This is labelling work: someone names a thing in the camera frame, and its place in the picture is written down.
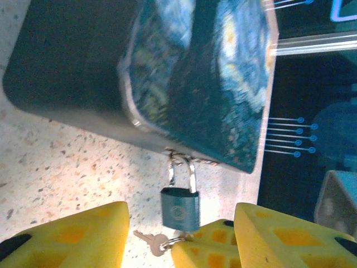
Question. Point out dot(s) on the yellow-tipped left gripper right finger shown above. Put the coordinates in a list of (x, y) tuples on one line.
[(293, 243)]

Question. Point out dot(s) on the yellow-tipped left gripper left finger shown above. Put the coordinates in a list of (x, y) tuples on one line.
[(69, 240)]

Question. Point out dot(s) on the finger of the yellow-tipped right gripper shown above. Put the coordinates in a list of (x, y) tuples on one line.
[(189, 255), (220, 245)]

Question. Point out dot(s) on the small silver key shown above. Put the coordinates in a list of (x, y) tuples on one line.
[(156, 246)]

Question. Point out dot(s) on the small dark grey padlock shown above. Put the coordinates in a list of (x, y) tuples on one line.
[(180, 212)]

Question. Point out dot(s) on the starry night painted tin box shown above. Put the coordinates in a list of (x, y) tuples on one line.
[(83, 56)]

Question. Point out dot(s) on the thin twisted twine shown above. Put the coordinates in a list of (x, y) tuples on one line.
[(207, 161)]

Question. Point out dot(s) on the aluminium frame post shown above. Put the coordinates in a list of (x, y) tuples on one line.
[(315, 43)]

